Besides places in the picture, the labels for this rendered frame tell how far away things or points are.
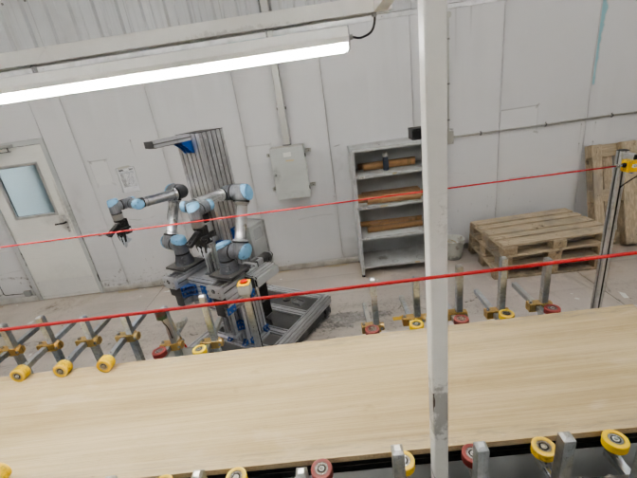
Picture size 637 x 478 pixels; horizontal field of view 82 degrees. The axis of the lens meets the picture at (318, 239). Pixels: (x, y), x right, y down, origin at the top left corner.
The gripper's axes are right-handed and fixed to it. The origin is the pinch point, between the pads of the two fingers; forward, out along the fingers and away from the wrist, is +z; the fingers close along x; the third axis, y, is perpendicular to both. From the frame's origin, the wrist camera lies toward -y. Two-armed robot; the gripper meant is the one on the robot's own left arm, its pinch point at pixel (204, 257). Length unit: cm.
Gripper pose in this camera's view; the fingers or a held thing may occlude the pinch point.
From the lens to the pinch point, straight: 239.4
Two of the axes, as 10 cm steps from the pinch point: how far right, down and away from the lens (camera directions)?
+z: 1.4, 9.2, 3.7
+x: -8.6, -0.8, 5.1
